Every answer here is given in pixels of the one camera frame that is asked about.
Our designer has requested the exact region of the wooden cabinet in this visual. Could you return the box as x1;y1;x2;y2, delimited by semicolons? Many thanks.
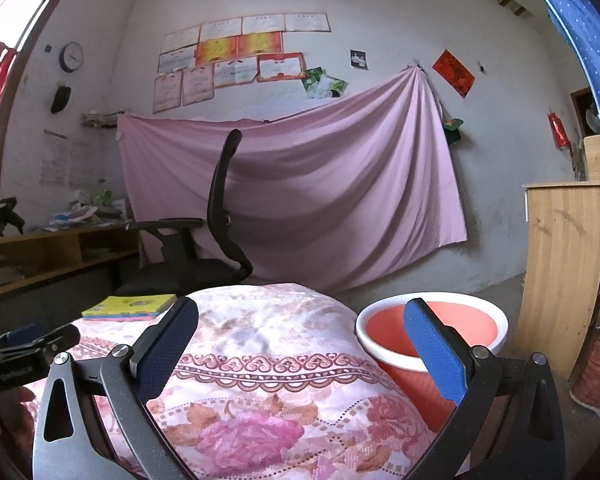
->
512;180;600;381

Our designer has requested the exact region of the black office chair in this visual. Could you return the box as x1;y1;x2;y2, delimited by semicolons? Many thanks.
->
115;129;255;297

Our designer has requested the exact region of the red paper wall decoration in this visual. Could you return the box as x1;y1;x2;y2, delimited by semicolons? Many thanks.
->
432;50;476;98

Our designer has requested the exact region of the black wall-hung object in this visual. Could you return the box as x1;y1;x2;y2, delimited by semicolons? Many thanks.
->
50;85;72;115

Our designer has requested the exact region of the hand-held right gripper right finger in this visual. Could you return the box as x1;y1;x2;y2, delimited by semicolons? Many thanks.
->
402;297;567;480

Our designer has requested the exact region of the blue dotted cloth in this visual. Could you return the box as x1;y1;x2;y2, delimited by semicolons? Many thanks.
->
510;0;600;311

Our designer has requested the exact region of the orange bucket with white rim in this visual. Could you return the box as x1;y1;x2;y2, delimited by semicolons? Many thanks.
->
355;292;510;433

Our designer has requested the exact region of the white wall calendar sheet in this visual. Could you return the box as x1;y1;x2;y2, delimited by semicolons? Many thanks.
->
69;141;93;188
39;130;71;187

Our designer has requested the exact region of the wooden desk with shelves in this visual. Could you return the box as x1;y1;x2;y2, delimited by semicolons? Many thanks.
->
0;220;141;301

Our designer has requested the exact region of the yellow book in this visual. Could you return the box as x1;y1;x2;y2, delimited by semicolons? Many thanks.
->
81;294;178;317

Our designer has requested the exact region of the pink hanging cloth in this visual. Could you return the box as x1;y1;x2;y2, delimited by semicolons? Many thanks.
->
116;66;468;293

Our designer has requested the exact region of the black stand device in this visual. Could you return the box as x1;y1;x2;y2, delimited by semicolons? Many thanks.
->
0;197;26;241

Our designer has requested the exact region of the round wall clock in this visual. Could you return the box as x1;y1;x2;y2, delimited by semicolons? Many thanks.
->
60;41;85;73

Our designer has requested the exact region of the green cap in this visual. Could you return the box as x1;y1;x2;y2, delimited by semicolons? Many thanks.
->
442;117;465;147

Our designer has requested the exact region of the flower photo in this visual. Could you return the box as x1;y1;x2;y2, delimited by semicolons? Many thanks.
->
302;66;326;101
320;75;348;100

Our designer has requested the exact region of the group of wall certificates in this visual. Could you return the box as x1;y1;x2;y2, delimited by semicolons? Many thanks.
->
152;12;331;115

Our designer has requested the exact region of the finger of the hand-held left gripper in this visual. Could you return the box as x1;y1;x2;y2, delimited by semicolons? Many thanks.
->
0;324;43;351
30;324;81;356

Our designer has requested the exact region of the wooden board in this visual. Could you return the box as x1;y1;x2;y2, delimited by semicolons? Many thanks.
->
582;135;600;181

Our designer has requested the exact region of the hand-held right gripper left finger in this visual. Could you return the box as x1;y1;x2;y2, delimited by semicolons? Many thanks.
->
32;296;201;480

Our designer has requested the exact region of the stack of books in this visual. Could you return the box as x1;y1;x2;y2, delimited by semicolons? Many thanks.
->
83;314;166;322

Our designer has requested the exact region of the pile of papers and bags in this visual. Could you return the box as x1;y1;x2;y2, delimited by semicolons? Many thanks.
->
45;180;131;233

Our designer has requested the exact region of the red patterned cloth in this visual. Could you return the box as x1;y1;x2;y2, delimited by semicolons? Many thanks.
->
570;300;600;416

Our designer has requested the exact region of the wire wall shelf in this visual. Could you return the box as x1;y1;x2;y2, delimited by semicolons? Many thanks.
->
80;110;126;131

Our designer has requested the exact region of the wooden framed window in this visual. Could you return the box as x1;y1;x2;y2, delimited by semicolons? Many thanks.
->
0;0;88;191

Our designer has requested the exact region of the red hanging packet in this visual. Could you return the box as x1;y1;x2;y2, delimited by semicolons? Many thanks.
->
547;112;572;150

